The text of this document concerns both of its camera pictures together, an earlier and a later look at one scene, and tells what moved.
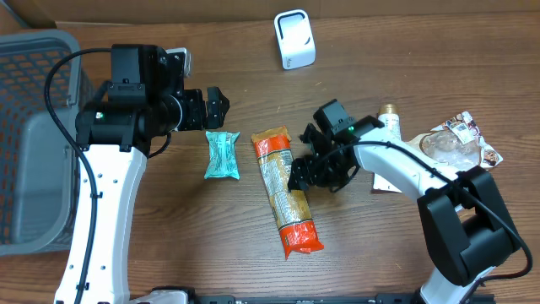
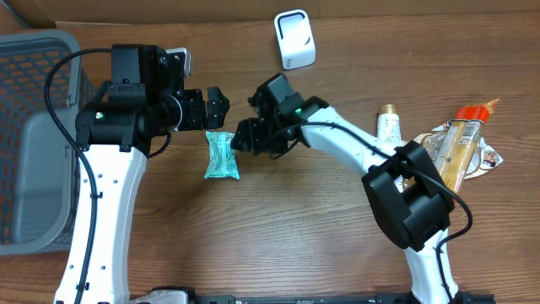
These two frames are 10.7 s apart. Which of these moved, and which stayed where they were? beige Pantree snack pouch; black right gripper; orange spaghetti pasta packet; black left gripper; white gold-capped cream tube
Moved: orange spaghetti pasta packet; black right gripper
Stayed: white gold-capped cream tube; beige Pantree snack pouch; black left gripper
